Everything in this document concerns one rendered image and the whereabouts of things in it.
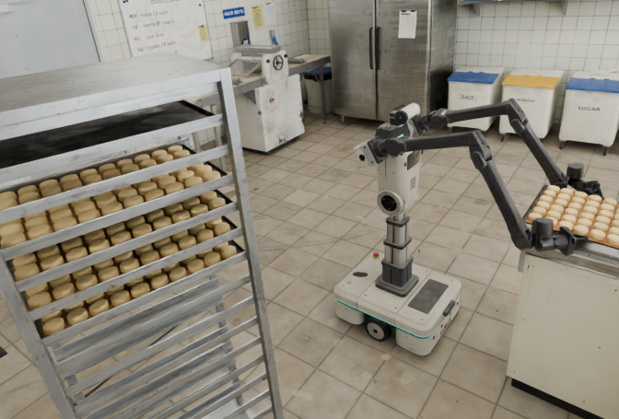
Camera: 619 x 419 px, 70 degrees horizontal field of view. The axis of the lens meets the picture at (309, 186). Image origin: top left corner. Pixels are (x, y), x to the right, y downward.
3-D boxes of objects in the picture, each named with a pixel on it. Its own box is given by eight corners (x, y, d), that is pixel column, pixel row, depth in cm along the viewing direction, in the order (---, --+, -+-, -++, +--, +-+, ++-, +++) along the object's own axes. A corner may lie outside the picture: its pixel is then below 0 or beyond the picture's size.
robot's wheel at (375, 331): (369, 315, 259) (375, 308, 263) (359, 328, 270) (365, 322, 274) (391, 334, 254) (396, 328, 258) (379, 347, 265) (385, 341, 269)
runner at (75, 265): (242, 203, 137) (241, 194, 135) (247, 206, 134) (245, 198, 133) (4, 292, 105) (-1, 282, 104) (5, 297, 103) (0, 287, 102)
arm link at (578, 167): (556, 180, 224) (554, 189, 218) (556, 159, 218) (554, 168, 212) (584, 181, 216) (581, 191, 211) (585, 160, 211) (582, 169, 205)
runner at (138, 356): (258, 295, 152) (256, 288, 151) (262, 299, 150) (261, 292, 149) (54, 396, 121) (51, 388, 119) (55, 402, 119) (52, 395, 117)
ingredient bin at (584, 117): (554, 150, 498) (566, 82, 465) (565, 133, 543) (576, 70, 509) (610, 158, 468) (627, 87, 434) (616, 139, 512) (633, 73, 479)
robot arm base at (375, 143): (386, 158, 218) (375, 136, 217) (399, 153, 213) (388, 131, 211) (377, 164, 212) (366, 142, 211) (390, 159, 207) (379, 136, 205)
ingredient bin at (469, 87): (442, 135, 568) (446, 75, 535) (458, 121, 615) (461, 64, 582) (486, 141, 540) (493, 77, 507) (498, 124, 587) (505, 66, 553)
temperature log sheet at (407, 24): (415, 38, 517) (416, 10, 503) (414, 38, 515) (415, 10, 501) (399, 38, 529) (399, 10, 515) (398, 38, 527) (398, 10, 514)
